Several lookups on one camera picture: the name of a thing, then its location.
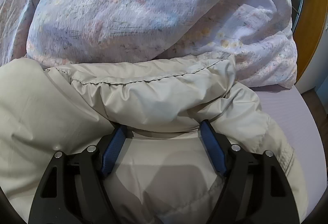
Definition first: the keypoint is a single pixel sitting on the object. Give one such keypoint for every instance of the beige puffer jacket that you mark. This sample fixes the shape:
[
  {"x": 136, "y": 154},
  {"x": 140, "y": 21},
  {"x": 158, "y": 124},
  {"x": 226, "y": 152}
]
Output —
[{"x": 153, "y": 95}]

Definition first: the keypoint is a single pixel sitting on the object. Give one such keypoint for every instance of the floral duvet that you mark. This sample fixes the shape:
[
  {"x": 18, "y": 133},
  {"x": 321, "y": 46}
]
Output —
[{"x": 141, "y": 8}]

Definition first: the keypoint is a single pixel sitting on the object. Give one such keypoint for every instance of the bed with lavender sheet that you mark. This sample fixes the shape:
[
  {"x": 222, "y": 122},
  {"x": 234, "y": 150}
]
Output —
[{"x": 289, "y": 124}]

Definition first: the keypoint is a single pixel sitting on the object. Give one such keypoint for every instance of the glass door with wooden frame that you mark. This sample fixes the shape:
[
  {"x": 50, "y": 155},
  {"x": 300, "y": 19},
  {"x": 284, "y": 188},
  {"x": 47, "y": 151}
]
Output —
[{"x": 310, "y": 8}]

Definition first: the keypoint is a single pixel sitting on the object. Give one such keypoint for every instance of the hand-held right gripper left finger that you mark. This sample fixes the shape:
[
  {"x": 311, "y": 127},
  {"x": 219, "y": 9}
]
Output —
[{"x": 114, "y": 148}]

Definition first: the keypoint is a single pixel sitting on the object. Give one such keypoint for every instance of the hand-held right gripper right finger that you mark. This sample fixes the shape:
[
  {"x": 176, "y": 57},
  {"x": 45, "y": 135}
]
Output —
[{"x": 212, "y": 148}]

